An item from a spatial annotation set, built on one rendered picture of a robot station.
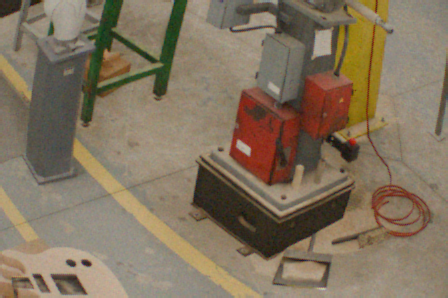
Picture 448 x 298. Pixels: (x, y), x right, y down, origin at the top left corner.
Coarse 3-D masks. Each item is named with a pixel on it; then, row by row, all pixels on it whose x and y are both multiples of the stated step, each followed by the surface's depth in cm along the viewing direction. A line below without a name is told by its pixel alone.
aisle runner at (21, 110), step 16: (0, 80) 578; (0, 96) 562; (16, 96) 565; (0, 112) 547; (16, 112) 550; (0, 128) 533; (16, 128) 536; (0, 144) 520; (16, 144) 523; (0, 160) 507
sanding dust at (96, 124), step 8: (120, 56) 618; (32, 80) 583; (144, 96) 583; (152, 96) 584; (168, 96) 587; (152, 104) 578; (160, 104) 579; (80, 120) 555; (96, 120) 557; (80, 128) 549; (88, 128) 550; (96, 128) 551
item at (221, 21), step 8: (216, 0) 451; (224, 0) 448; (232, 0) 449; (240, 0) 452; (248, 0) 455; (216, 8) 453; (224, 8) 449; (232, 8) 452; (208, 16) 458; (216, 16) 454; (224, 16) 451; (232, 16) 455; (240, 16) 458; (248, 16) 461; (216, 24) 456; (224, 24) 454; (232, 24) 458; (240, 24) 461; (232, 32) 467; (240, 32) 466
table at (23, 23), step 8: (24, 0) 592; (24, 8) 594; (24, 16) 600; (32, 16) 612; (40, 16) 615; (88, 16) 617; (96, 16) 614; (24, 24) 601; (96, 24) 604; (16, 32) 607; (24, 32) 598; (32, 32) 591; (88, 32) 598; (16, 40) 608; (16, 48) 612
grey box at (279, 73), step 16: (272, 32) 460; (272, 48) 458; (288, 48) 451; (304, 48) 457; (272, 64) 461; (288, 64) 455; (272, 80) 463; (288, 80) 460; (272, 96) 466; (288, 96) 466
